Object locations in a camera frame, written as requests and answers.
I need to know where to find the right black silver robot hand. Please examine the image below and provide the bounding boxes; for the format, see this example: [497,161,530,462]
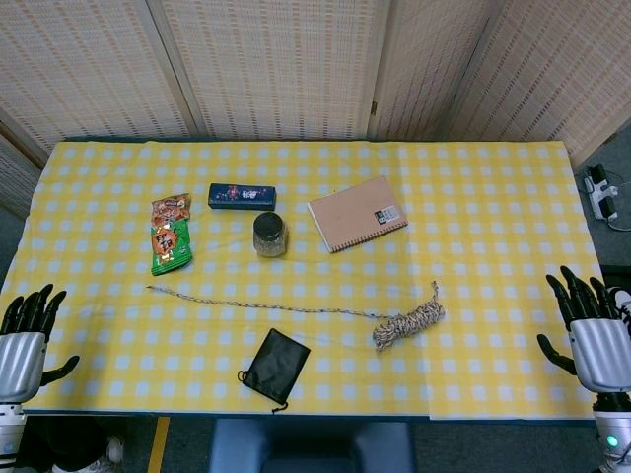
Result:
[536,265,631,395]

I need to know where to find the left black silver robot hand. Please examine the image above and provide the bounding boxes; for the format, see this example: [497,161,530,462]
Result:
[0,283,81,404]

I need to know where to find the speckled braided rope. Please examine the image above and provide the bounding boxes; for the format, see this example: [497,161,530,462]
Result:
[146,280,448,351]

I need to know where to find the white power strip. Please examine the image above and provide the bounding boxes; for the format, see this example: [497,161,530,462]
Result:
[584,165,622,221]

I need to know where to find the yellow white checked tablecloth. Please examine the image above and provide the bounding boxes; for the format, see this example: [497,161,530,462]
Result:
[0,140,605,423]

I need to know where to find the woven folding screen panel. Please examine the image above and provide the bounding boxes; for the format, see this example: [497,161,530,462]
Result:
[0,122,45,221]
[367,0,494,142]
[147,0,390,142]
[0,0,196,157]
[453,0,631,167]

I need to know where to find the green snack packet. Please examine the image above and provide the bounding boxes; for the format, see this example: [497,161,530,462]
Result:
[149,218,193,277]

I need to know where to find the orange snack packet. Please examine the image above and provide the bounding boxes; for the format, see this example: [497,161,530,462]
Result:
[150,194,192,228]

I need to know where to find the dark blue rectangular box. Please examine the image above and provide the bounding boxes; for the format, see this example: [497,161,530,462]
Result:
[207,183,278,212]

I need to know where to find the glass jar with black lid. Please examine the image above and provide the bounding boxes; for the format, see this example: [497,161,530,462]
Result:
[252,212,290,258]

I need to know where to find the brown spiral notebook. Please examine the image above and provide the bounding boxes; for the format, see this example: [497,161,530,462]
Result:
[308,175,410,254]

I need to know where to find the dark blue padded seat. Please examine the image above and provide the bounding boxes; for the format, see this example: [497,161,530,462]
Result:
[209,418,418,473]

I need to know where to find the thin white cable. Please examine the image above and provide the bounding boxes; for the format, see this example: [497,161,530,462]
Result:
[606,169,631,233]

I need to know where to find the black drawstring pouch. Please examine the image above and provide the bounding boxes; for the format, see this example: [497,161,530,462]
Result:
[237,328,312,414]

